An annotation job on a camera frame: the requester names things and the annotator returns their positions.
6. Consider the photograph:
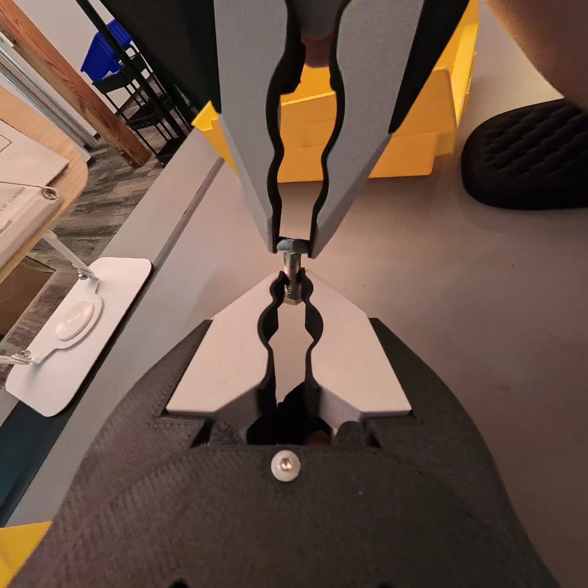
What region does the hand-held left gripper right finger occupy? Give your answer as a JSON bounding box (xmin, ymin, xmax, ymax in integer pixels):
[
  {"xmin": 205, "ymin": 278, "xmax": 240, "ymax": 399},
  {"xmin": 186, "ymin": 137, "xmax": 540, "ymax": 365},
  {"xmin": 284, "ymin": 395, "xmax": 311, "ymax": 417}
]
[{"xmin": 302, "ymin": 269, "xmax": 413, "ymax": 429}]

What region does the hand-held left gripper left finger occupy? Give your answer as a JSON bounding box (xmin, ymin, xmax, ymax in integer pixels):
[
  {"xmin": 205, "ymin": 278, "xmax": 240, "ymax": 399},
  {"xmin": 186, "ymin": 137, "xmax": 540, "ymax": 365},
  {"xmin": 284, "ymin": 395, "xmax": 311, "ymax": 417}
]
[{"xmin": 165, "ymin": 271, "xmax": 283, "ymax": 429}]

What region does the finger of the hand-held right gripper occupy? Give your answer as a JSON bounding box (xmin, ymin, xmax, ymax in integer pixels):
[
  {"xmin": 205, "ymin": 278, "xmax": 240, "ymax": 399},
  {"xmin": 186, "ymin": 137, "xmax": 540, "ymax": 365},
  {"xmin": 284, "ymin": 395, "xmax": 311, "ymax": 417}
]
[
  {"xmin": 311, "ymin": 0, "xmax": 426, "ymax": 259},
  {"xmin": 214, "ymin": 0, "xmax": 306, "ymax": 254}
]

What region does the yellow plastic bin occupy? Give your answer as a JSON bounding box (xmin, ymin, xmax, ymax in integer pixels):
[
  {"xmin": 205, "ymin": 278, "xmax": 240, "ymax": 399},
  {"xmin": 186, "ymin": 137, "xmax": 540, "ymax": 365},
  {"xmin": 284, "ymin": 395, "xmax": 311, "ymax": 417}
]
[
  {"xmin": 192, "ymin": 0, "xmax": 479, "ymax": 184},
  {"xmin": 0, "ymin": 521, "xmax": 53, "ymax": 582}
]

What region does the steel hex bolt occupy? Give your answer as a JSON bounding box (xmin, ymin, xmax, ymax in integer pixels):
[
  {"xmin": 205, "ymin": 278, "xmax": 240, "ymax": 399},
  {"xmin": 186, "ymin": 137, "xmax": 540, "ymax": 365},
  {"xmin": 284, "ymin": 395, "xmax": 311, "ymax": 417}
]
[{"xmin": 282, "ymin": 250, "xmax": 302, "ymax": 307}]

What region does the person's right forearm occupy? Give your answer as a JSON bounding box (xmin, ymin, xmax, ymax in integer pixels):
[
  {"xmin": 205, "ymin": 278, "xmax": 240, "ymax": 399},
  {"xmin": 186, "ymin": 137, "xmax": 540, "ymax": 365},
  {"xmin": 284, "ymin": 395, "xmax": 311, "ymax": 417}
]
[{"xmin": 487, "ymin": 0, "xmax": 588, "ymax": 111}]

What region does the person's right hand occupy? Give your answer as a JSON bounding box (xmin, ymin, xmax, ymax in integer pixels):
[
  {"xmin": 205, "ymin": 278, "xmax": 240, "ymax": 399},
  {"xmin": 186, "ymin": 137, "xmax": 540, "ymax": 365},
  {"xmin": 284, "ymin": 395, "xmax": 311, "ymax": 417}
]
[{"xmin": 301, "ymin": 32, "xmax": 332, "ymax": 70}]

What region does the black metal rack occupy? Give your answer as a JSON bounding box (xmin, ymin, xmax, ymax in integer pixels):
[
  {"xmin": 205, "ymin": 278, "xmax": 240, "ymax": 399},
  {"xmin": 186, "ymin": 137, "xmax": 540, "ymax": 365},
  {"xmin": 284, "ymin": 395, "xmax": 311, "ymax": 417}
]
[{"xmin": 76, "ymin": 0, "xmax": 203, "ymax": 166}]

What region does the black high-back chair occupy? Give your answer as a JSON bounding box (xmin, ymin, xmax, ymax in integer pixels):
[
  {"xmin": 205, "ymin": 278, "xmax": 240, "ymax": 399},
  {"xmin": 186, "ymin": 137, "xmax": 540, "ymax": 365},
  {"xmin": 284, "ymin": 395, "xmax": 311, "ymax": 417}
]
[{"xmin": 99, "ymin": 0, "xmax": 219, "ymax": 118}]

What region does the blue storage bin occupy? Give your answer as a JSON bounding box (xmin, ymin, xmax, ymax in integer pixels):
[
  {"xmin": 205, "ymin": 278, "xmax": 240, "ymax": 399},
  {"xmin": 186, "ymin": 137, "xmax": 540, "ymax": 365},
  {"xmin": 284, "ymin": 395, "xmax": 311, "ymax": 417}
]
[{"xmin": 80, "ymin": 21, "xmax": 134, "ymax": 76}]

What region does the white round disc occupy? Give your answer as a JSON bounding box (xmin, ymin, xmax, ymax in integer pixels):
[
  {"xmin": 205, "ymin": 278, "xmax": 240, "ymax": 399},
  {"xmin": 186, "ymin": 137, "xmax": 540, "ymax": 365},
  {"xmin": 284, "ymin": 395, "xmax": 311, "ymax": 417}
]
[{"xmin": 56, "ymin": 301, "xmax": 98, "ymax": 341}]

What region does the black wrist rest pad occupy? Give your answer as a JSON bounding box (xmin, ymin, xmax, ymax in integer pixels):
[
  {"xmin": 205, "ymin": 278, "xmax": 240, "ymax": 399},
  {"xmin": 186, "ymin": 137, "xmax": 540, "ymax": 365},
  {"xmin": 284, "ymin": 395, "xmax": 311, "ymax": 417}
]
[{"xmin": 461, "ymin": 99, "xmax": 588, "ymax": 211}]

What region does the brown wooden beam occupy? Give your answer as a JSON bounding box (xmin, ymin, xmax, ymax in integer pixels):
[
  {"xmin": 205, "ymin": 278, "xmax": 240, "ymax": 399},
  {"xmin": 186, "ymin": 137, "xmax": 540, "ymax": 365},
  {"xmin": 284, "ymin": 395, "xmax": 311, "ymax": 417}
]
[{"xmin": 0, "ymin": 0, "xmax": 152, "ymax": 168}]

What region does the wooden instruction board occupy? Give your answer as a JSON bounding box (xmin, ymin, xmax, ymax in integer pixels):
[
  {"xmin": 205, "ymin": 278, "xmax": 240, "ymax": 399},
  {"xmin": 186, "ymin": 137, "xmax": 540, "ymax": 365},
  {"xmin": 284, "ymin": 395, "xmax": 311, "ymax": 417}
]
[{"xmin": 0, "ymin": 85, "xmax": 90, "ymax": 281}]

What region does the printed instruction sheet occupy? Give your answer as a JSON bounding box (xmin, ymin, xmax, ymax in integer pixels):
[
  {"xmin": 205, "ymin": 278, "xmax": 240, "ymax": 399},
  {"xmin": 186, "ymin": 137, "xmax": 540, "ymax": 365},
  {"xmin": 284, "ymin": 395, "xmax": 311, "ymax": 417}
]
[{"xmin": 0, "ymin": 119, "xmax": 70, "ymax": 221}]

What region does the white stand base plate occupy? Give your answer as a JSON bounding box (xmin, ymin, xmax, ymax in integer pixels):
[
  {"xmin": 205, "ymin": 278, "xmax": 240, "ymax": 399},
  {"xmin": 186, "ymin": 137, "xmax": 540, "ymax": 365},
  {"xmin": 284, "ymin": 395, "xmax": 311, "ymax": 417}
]
[{"xmin": 6, "ymin": 257, "xmax": 153, "ymax": 418}]

